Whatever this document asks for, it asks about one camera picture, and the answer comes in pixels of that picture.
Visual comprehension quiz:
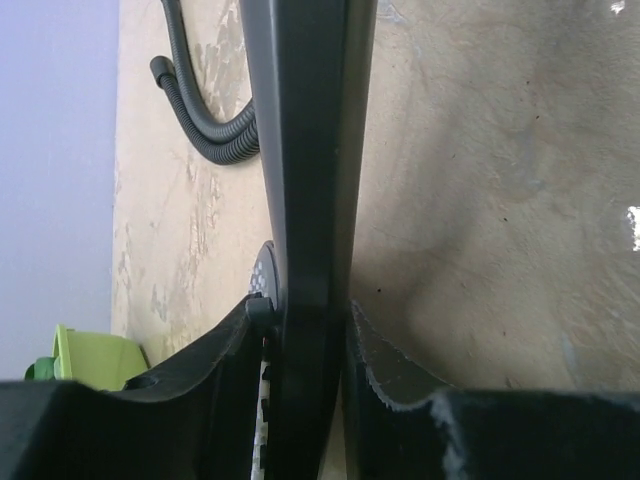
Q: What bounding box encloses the grey shower head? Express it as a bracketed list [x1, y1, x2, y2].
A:
[241, 1, 377, 479]

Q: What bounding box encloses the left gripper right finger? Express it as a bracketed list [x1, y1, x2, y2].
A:
[342, 305, 639, 479]

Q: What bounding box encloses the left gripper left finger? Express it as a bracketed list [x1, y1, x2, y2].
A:
[1, 296, 261, 479]

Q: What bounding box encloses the green plastic tray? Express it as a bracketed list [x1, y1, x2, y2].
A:
[24, 324, 148, 391]

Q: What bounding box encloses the black shower hose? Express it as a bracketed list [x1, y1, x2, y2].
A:
[149, 0, 261, 166]

